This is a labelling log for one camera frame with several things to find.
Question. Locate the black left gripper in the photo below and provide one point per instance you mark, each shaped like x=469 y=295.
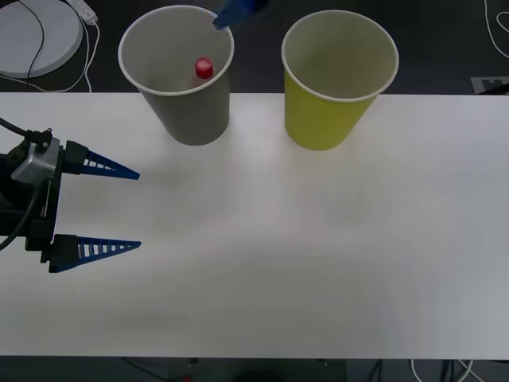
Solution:
x=44 y=223

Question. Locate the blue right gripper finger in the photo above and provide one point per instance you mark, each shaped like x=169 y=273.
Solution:
x=236 y=12

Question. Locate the clear bottle with red cap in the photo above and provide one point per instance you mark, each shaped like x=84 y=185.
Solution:
x=204 y=68

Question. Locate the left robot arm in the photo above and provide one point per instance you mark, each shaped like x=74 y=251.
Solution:
x=33 y=163

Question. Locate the grey plastic bin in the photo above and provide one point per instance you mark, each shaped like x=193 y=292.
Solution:
x=191 y=115

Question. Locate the yellow-green plastic bin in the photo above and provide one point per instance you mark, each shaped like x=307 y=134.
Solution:
x=322 y=119

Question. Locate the white power strip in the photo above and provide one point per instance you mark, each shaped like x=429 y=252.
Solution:
x=84 y=10

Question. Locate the white round stand base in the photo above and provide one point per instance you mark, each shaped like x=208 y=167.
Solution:
x=24 y=36

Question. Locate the grey marker board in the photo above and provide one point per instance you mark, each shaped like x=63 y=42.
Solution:
x=491 y=84

